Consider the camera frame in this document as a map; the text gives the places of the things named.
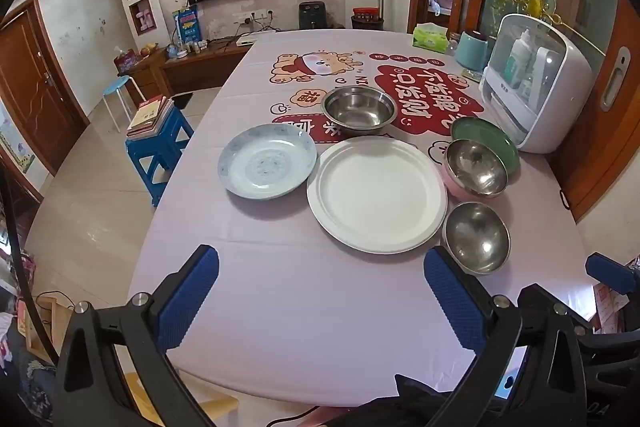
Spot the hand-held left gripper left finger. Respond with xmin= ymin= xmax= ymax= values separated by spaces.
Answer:
xmin=52 ymin=244 xmax=221 ymax=427

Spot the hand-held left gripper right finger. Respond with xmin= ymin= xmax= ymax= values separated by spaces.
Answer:
xmin=423 ymin=245 xmax=588 ymax=427

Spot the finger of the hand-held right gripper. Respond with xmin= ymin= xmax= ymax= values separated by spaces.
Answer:
xmin=585 ymin=252 xmax=640 ymax=298

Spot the large white plate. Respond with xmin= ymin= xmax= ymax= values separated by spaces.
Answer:
xmin=306 ymin=136 xmax=448 ymax=255

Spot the pink stainless steel bowl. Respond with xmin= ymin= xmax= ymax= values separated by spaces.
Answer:
xmin=442 ymin=139 xmax=509 ymax=200

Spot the green plate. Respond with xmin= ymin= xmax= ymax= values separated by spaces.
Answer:
xmin=450 ymin=117 xmax=521 ymax=180

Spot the small stainless steel bowl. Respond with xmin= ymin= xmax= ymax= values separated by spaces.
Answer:
xmin=442 ymin=202 xmax=511 ymax=276

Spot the blue plastic stool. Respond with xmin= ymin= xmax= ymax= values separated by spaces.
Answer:
xmin=125 ymin=107 xmax=195 ymax=208

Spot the blue patterned porcelain plate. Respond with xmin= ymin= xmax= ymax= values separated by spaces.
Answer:
xmin=217 ymin=124 xmax=320 ymax=200

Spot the white countertop sterilizer cabinet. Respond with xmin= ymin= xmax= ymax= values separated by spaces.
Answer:
xmin=479 ymin=13 xmax=593 ymax=154

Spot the stack of books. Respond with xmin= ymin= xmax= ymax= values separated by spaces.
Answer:
xmin=126 ymin=95 xmax=175 ymax=138

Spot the large stainless steel basin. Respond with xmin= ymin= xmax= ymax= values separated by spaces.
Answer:
xmin=320 ymin=85 xmax=397 ymax=138

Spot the white stool with blue seat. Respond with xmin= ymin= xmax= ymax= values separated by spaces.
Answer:
xmin=102 ymin=75 xmax=146 ymax=134

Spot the wooden television cabinet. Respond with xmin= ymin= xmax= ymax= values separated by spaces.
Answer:
xmin=120 ymin=38 xmax=251 ymax=108

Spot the red tissue box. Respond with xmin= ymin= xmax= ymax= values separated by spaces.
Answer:
xmin=114 ymin=48 xmax=141 ymax=75

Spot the teal canister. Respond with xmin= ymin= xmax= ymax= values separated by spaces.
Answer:
xmin=456 ymin=30 xmax=493 ymax=70

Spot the brown wooden door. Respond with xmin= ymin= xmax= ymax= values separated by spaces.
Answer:
xmin=0 ymin=0 xmax=91 ymax=178

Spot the white set-top box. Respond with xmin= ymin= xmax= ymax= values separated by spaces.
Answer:
xmin=235 ymin=32 xmax=273 ymax=48

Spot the green tissue box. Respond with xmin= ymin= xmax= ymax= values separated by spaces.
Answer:
xmin=412 ymin=23 xmax=449 ymax=54

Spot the blue display box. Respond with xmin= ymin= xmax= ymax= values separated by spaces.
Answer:
xmin=173 ymin=6 xmax=201 ymax=45

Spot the black pot with red rim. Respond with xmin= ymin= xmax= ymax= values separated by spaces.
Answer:
xmin=351 ymin=8 xmax=385 ymax=31

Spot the black air fryer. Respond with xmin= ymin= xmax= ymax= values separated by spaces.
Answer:
xmin=298 ymin=2 xmax=328 ymax=30

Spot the wooden door with white handle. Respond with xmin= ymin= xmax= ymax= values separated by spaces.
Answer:
xmin=547 ymin=0 xmax=640 ymax=223

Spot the black cable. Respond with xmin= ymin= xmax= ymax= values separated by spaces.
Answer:
xmin=0 ymin=167 xmax=56 ymax=358

